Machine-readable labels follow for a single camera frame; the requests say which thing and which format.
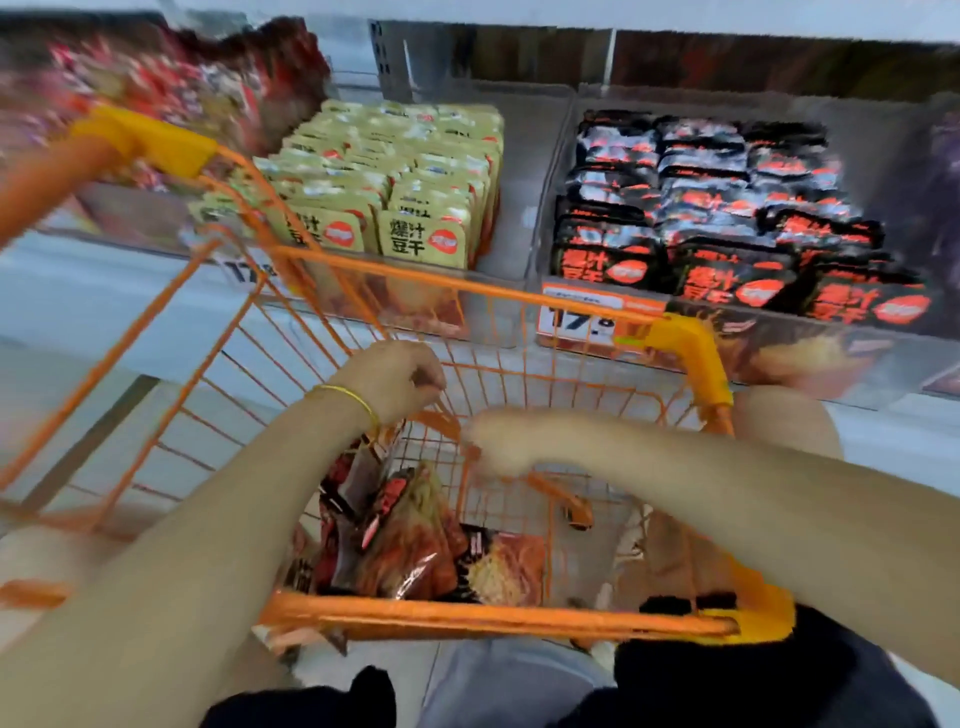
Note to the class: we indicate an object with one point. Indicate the person's left hand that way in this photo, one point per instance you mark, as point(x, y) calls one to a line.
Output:
point(390, 383)

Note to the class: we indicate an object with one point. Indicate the person's right hand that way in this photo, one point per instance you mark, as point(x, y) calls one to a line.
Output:
point(518, 443)

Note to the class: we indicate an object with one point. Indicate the row of yellow orange snacks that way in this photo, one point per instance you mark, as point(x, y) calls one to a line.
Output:
point(218, 210)
point(428, 237)
point(330, 228)

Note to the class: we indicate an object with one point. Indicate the pile of black orange snacks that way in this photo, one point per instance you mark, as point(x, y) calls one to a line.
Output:
point(405, 548)

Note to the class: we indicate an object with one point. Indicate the row of black orange snacks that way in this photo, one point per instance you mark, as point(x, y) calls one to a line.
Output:
point(735, 288)
point(600, 267)
point(870, 305)

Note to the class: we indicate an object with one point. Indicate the orange shopping cart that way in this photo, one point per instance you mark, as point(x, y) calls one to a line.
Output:
point(135, 135)

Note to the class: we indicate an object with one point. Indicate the person's right forearm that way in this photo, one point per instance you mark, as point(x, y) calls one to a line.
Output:
point(810, 525)

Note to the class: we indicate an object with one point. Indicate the person's left forearm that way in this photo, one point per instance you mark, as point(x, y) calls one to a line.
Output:
point(150, 585)

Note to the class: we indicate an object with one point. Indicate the orange price tag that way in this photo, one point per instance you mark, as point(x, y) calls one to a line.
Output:
point(248, 270)
point(593, 318)

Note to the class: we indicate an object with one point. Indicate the person's right leg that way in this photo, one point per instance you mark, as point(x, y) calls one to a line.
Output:
point(788, 420)

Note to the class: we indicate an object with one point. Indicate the person's leg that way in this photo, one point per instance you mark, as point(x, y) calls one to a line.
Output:
point(788, 420)
point(53, 578)

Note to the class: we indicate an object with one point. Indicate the person's left leg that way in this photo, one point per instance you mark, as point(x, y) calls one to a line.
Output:
point(53, 578)

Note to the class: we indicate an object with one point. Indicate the black shorts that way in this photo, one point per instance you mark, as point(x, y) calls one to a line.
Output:
point(780, 675)

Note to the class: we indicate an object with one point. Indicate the pile of red tan packets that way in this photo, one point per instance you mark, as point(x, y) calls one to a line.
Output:
point(150, 75)

